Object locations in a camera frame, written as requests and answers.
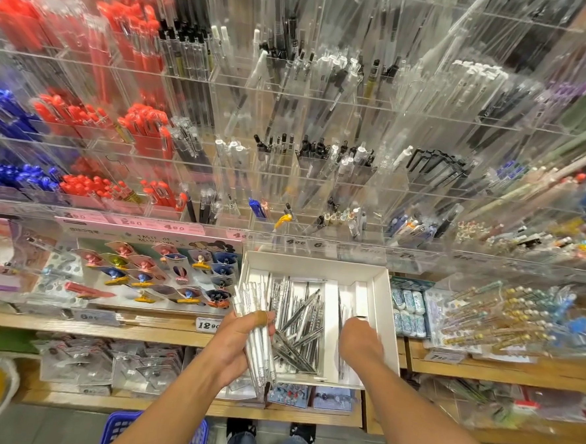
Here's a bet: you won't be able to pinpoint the person's right hand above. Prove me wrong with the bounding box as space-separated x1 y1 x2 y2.
337 318 387 375

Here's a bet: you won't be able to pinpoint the person's left hand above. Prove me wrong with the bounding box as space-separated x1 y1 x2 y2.
202 308 276 390

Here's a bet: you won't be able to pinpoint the clear pen bundle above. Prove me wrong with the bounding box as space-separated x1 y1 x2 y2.
225 280 279 400

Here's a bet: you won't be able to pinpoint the white cardboard box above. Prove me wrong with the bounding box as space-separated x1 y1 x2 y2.
226 248 408 394

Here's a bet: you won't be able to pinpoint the pile of silver pens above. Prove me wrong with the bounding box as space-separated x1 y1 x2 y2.
264 276 355 377

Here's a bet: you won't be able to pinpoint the blue shopping basket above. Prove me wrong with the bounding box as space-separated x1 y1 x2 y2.
99 408 211 444

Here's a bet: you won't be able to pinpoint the clear acrylic display rack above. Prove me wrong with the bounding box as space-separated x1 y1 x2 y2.
0 0 586 283

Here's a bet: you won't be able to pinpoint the person's right forearm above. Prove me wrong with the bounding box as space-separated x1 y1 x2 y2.
353 362 515 444

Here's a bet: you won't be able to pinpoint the person's left forearm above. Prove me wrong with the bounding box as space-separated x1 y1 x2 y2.
106 362 236 444

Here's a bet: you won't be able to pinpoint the person's left shoe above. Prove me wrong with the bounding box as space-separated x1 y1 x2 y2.
228 418 260 438

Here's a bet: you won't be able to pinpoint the person's shoe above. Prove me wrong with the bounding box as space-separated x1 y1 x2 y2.
289 422 318 444
228 418 260 438

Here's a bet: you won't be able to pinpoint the person's right shoe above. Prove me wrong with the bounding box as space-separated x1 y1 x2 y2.
289 422 318 444

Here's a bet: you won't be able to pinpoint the stack of clear gold-pen packets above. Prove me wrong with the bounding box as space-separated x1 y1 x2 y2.
428 276 586 362

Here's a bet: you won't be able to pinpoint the stack of blue eraser packets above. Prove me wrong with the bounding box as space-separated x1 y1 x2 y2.
387 277 437 340

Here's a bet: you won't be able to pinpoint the row of small patterned packets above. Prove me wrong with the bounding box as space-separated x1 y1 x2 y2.
266 381 356 415

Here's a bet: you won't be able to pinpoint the tray of colourful clip packets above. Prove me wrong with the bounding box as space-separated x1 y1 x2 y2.
45 229 244 316

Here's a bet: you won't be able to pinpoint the stack of clear stationery packets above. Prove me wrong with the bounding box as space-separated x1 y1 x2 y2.
30 334 198 398

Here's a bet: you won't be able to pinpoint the rows of red pens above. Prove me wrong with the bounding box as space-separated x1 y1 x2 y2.
0 0 203 214

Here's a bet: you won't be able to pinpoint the rows of blue pens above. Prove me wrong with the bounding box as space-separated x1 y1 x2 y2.
0 87 69 191

